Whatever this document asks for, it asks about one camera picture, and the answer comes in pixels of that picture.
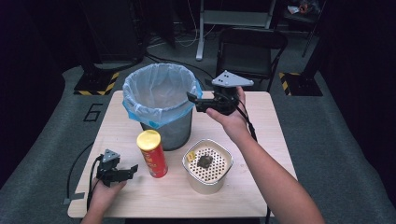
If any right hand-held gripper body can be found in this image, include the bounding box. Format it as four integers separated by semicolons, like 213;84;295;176
211;70;255;116

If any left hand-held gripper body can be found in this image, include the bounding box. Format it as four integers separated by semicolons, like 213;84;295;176
95;148;127;188

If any red chip can yellow lid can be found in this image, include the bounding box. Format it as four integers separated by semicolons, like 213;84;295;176
135;129;169;179

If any grey metal trash bin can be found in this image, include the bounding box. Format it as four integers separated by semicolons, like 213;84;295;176
139;106;194;152

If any blue plastic bin bag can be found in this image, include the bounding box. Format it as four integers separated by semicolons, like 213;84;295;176
121;63;204;130

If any dark lump of waste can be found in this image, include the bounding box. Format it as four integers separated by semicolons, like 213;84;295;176
196;154;215;170

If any cream container with perforated tray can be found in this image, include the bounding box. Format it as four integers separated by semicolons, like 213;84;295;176
181;138;234;196

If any person's right hand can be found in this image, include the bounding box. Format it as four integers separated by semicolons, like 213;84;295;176
205;86;252;144

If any person's left hand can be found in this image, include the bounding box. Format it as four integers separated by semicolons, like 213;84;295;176
90;180;128;213

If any grey tape strip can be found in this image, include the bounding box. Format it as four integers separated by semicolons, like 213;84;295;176
63;191;86;205

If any black folding chair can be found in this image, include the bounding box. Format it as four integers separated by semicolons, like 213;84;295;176
215;26;290;93

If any black yellow striped base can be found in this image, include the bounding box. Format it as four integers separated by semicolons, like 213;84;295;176
277;71;324;97
73;71;120;96

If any black cabinet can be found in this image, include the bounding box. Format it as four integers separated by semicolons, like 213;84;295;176
78;0;148;65

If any black metal stand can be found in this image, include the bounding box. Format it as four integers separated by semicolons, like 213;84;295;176
283;0;327;59

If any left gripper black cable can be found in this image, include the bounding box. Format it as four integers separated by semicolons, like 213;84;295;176
86;154;105;213

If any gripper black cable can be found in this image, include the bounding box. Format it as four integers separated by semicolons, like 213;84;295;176
86;154;105;213
236;104;271;224

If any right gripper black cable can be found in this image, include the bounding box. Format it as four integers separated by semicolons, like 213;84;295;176
236;104;271;224

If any black floor cable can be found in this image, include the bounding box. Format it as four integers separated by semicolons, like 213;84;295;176
144;53;217;80

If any white cable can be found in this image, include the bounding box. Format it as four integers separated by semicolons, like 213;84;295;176
174;0;217;49

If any white desk frame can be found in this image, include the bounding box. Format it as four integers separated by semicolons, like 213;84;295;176
194;0;277;62

